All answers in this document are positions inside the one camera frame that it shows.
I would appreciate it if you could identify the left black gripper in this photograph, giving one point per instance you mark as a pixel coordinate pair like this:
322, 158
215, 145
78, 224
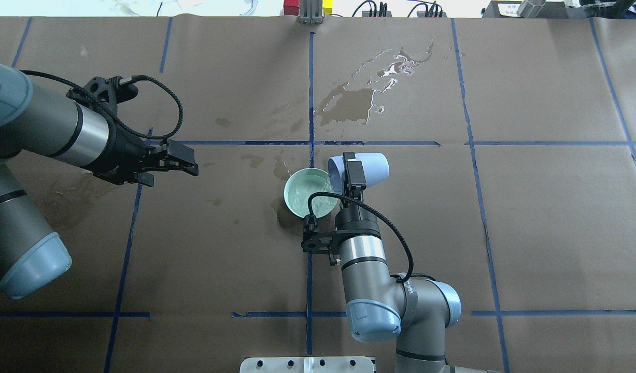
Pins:
122, 159

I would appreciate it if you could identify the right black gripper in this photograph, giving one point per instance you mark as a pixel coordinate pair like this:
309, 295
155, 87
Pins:
357, 220

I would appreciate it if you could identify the light blue plastic cup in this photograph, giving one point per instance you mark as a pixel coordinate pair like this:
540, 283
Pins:
370, 168

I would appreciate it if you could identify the mint green bowl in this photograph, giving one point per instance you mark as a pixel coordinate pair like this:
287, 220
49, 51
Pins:
301, 185

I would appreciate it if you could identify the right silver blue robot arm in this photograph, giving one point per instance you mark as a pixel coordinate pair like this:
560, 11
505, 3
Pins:
412, 309

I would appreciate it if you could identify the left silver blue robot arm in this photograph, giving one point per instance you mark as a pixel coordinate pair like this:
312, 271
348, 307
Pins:
36, 117

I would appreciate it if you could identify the black orange connector upper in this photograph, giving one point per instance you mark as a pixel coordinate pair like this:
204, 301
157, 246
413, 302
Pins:
372, 9

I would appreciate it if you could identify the black orange connector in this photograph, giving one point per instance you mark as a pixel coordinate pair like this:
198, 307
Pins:
426, 9
372, 9

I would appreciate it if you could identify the red blue yellow cube block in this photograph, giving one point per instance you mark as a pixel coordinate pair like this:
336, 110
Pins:
292, 7

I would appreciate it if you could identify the black orange connector lower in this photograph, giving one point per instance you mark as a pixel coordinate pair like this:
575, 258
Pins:
426, 9

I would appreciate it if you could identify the black table clamp plate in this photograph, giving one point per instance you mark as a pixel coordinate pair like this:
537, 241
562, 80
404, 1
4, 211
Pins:
551, 10

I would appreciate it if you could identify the steel cylinder weight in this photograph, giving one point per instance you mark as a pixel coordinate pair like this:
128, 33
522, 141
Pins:
530, 9

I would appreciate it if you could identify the aluminium frame post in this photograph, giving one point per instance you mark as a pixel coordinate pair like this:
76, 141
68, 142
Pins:
310, 12

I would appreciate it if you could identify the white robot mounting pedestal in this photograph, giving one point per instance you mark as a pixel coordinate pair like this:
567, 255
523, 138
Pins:
309, 364

